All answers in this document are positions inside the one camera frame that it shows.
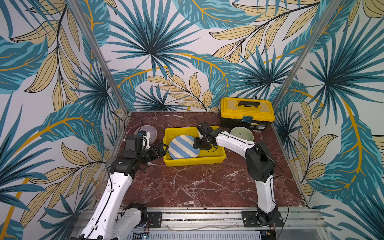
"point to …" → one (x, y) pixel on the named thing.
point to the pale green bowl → (243, 132)
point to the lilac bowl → (151, 130)
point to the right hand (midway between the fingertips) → (195, 146)
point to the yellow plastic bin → (215, 155)
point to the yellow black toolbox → (256, 113)
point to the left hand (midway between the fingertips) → (162, 150)
